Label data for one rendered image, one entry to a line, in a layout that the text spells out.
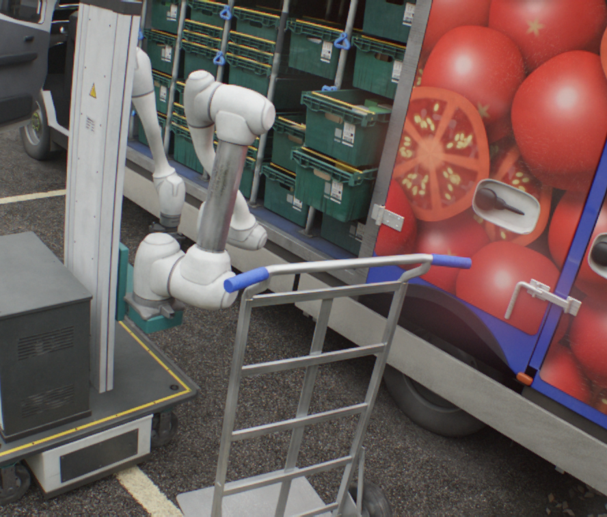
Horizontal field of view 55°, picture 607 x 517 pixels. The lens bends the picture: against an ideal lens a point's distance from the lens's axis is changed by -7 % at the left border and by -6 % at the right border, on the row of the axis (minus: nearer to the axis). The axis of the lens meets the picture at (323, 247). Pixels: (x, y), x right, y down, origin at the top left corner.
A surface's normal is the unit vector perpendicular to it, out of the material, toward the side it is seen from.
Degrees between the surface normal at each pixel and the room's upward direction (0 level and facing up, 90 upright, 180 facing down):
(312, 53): 91
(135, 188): 90
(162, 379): 0
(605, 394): 90
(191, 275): 77
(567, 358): 90
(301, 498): 0
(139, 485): 0
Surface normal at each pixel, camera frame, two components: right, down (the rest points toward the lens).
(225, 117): -0.37, 0.23
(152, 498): 0.19, -0.90
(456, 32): -0.66, 0.18
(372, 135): 0.72, 0.44
